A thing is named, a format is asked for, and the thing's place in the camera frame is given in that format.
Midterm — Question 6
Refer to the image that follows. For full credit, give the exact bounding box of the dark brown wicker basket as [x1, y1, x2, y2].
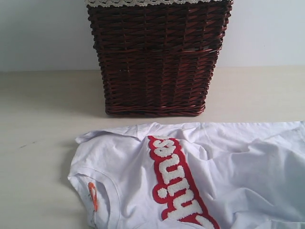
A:
[86, 0, 233, 116]

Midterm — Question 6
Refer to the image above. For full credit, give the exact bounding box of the white t-shirt red lettering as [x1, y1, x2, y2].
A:
[68, 121, 305, 229]

